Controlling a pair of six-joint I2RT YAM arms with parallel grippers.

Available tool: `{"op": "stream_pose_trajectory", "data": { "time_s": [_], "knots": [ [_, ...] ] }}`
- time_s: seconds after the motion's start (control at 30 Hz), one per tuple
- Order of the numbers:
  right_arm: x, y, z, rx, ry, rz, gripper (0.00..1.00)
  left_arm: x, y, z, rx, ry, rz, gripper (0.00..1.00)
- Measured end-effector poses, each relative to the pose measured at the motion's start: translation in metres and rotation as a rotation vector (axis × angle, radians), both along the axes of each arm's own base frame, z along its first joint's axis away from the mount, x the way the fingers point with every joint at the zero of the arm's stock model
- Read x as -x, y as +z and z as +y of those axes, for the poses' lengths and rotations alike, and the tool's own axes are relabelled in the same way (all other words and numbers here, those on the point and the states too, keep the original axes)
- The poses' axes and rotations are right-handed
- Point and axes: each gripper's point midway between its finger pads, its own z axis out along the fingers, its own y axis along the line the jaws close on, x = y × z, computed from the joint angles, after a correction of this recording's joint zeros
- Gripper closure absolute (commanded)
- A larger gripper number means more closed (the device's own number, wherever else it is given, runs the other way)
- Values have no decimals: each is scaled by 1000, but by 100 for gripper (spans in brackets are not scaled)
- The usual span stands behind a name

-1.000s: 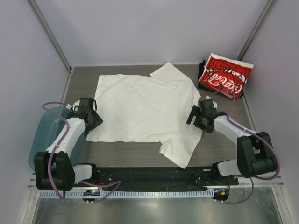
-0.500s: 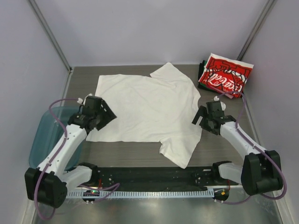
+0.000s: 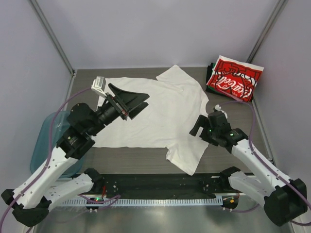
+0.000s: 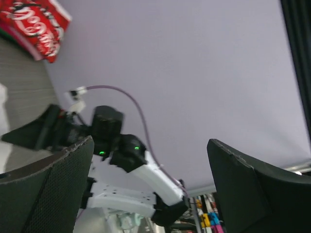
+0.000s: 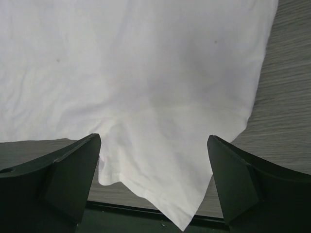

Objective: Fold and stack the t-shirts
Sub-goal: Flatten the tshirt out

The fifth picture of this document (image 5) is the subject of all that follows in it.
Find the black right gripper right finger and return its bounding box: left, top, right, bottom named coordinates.
left=207, top=135, right=311, bottom=233

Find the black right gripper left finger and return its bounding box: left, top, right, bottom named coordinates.
left=0, top=133, right=101, bottom=233

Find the white t-shirt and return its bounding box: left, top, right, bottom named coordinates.
left=0, top=0, right=278, bottom=230

